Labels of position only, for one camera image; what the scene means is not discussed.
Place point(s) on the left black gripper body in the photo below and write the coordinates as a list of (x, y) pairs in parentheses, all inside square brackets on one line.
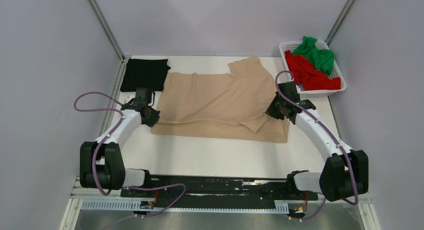
[(153, 117)]

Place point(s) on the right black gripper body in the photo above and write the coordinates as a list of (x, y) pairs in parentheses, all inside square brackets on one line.
[(275, 109)]

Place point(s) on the beige t shirt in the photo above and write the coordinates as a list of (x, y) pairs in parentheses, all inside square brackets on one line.
[(228, 106)]

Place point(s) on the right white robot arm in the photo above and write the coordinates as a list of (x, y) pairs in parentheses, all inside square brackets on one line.
[(345, 175)]

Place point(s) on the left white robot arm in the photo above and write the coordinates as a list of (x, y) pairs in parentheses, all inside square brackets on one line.
[(101, 164)]

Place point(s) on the folded black t shirt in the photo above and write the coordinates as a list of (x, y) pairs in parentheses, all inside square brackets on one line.
[(145, 73)]

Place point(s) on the lilac cloth in basket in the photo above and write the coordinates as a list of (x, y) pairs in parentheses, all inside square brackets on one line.
[(300, 86)]

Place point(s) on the red t shirt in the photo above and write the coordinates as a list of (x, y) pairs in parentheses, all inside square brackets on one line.
[(305, 74)]

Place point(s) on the green t shirt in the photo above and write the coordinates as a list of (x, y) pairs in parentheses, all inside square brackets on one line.
[(321, 59)]

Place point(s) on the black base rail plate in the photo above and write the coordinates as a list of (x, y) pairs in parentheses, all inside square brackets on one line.
[(221, 190)]

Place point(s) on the white slotted cable duct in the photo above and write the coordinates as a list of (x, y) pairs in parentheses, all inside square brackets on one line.
[(140, 206)]

